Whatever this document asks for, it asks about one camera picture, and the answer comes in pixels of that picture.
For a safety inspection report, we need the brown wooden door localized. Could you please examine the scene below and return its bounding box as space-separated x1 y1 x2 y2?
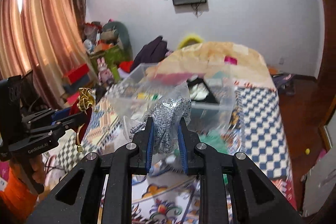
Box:
314 0 335 136

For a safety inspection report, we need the dark backpack on floor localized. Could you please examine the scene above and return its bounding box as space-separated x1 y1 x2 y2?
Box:
272 73 295 96

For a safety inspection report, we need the red and gold ornament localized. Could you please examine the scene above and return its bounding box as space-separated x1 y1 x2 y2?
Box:
70 88 96 153

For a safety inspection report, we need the green storage box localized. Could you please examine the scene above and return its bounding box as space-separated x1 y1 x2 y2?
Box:
89 46 129 72

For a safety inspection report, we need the red gift box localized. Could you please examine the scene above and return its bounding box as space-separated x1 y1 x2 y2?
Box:
62 63 89 85

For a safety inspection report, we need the grey plush toy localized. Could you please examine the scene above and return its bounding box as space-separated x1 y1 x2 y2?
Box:
100 21 131 55

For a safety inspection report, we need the pink bunny doll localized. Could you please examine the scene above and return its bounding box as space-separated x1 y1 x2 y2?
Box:
97 57 114 85

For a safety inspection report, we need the clear plastic storage box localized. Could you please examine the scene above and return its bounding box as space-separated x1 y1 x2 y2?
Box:
107 63 236 134

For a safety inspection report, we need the yellow curved pillow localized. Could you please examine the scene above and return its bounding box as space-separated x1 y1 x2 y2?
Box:
177 34 204 50

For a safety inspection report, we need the grey speckled cloth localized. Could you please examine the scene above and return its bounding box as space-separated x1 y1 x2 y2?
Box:
122 83 191 154

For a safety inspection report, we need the green knitted glove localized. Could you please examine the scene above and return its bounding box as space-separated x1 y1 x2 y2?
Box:
199 131 228 154

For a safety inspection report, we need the left hand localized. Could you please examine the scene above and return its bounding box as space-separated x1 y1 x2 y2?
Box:
10 154 47 185

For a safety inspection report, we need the beige yellow fleece blanket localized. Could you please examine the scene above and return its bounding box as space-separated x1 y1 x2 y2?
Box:
146 42 273 88

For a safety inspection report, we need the dark purple jacket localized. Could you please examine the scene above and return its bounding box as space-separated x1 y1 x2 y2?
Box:
130 36 168 72

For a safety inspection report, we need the yellow floral cloth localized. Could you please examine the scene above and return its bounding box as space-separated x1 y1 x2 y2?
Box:
135 92 162 101

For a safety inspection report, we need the black and cream fabric pouch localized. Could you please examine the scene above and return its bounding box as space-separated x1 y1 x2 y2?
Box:
187 77 219 105

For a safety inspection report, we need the pink orange curtain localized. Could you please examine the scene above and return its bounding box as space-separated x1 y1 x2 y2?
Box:
1 0 89 109

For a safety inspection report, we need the patterned patchwork bedspread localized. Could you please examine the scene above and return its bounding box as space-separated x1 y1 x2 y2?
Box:
45 87 296 223

